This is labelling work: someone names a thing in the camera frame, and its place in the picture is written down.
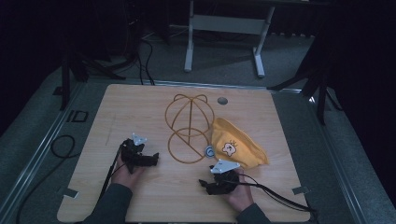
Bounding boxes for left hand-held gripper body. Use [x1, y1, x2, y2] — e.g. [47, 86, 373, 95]
[120, 133, 149, 175]

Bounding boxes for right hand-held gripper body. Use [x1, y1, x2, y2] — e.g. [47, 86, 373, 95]
[210, 159, 242, 196]

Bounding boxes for person's right hand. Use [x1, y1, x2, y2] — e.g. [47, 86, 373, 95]
[221, 167, 255, 213]

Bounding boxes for person's left hand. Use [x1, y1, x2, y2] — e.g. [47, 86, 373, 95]
[110, 155, 147, 191]

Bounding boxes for yellow hat with cartoon print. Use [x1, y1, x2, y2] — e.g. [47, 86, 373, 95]
[210, 117, 270, 170]

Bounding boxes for black tripod stand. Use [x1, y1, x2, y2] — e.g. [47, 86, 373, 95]
[266, 36, 344, 127]
[52, 40, 127, 112]

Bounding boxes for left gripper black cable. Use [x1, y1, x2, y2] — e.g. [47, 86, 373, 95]
[98, 143, 126, 201]

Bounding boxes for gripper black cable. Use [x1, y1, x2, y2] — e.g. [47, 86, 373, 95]
[98, 143, 126, 201]
[218, 173, 316, 215]

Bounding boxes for golden wire hat stand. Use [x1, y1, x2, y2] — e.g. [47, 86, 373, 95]
[164, 93, 216, 165]

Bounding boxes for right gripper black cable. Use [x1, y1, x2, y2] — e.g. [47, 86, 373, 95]
[218, 173, 316, 215]

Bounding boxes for black cable loop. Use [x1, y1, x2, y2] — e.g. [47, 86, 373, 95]
[49, 133, 77, 159]

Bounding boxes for black floor cables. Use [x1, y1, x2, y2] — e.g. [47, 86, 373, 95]
[136, 34, 156, 86]

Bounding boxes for white metal desk frame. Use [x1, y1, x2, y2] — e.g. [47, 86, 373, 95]
[183, 0, 276, 78]

